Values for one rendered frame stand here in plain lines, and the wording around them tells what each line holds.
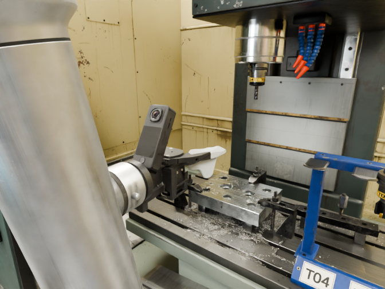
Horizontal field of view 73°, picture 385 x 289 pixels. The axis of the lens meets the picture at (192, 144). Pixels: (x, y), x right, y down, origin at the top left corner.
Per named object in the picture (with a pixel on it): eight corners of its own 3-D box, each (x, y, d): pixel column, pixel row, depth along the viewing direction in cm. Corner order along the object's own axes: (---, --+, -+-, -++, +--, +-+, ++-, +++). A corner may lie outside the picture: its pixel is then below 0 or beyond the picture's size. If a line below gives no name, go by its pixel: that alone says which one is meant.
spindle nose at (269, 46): (292, 63, 85) (297, 23, 82) (268, 62, 74) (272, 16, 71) (250, 63, 96) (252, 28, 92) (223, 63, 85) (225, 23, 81)
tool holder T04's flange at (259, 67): (271, 71, 86) (271, 63, 85) (261, 71, 81) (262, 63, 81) (254, 71, 90) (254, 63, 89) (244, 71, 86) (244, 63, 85)
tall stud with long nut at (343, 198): (342, 228, 94) (348, 196, 90) (333, 226, 95) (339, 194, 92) (343, 225, 96) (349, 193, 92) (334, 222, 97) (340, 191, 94)
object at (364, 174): (377, 183, 58) (378, 180, 58) (350, 178, 61) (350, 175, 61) (378, 174, 63) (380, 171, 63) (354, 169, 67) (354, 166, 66)
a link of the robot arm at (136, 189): (90, 165, 39) (129, 176, 35) (113, 156, 43) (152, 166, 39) (95, 209, 41) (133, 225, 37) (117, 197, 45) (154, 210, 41)
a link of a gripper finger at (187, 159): (203, 155, 53) (161, 160, 49) (203, 147, 52) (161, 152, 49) (213, 163, 48) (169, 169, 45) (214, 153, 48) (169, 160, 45)
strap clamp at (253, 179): (252, 203, 111) (255, 171, 106) (245, 201, 113) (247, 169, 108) (264, 192, 121) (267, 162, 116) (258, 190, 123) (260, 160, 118)
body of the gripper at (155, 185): (160, 180, 55) (117, 204, 45) (158, 141, 53) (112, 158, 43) (191, 188, 51) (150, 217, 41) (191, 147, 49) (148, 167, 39)
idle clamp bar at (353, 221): (375, 249, 83) (379, 231, 81) (290, 224, 97) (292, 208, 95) (374, 240, 87) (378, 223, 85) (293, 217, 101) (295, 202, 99)
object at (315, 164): (323, 172, 65) (324, 169, 64) (301, 167, 68) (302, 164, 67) (329, 164, 70) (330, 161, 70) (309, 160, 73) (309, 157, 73)
